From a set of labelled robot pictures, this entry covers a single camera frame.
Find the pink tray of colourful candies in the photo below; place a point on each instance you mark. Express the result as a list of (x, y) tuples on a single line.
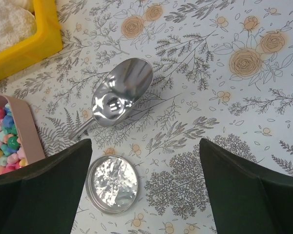
[(19, 141)]

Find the yellow plastic bin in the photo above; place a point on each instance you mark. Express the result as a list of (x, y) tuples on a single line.
[(45, 42)]

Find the silver metal jar lid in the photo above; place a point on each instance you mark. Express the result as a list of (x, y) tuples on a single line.
[(112, 184)]

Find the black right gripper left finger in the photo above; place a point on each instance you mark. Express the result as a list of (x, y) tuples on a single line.
[(43, 197)]

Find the silver metal scoop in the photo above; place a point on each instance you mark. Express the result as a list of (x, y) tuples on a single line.
[(118, 94)]

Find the white cauliflower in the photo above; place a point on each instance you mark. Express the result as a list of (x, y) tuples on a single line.
[(17, 22)]

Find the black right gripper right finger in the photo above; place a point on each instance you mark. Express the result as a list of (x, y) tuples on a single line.
[(246, 198)]

